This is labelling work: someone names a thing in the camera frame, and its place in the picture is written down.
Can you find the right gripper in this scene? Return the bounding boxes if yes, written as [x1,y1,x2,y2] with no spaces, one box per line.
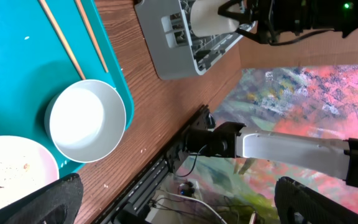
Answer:
[218,0,295,44]

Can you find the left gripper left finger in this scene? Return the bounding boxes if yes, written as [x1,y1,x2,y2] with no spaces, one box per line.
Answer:
[0,173,84,223]

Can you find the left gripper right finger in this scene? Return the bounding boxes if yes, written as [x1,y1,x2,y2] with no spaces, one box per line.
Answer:
[274,177,358,224]

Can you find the white paper cup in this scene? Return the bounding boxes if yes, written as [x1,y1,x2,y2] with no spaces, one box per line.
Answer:
[190,0,239,37]

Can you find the small white plate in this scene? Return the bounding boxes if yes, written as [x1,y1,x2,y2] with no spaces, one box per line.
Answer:
[0,136,60,209]

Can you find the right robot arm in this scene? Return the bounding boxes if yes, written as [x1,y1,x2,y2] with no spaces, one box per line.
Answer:
[185,0,358,188]

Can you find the grey dishwasher rack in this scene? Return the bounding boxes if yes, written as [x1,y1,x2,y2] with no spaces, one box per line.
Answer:
[135,0,242,80]

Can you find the grey bowl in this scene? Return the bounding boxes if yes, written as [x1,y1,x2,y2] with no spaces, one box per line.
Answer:
[44,79,127,163]

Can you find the right wooden chopstick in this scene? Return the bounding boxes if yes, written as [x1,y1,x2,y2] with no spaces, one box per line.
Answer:
[75,0,109,73]

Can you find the wooden chopstick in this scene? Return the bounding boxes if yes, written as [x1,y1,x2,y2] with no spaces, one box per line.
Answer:
[75,0,109,73]
[39,0,86,80]

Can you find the left wooden chopstick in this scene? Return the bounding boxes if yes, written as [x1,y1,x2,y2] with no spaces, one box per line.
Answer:
[39,0,86,80]

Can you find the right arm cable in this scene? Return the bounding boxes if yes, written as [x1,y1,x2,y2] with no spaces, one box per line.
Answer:
[268,27,335,47]

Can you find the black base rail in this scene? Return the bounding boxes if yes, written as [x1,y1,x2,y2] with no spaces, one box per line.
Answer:
[92,105,213,223]

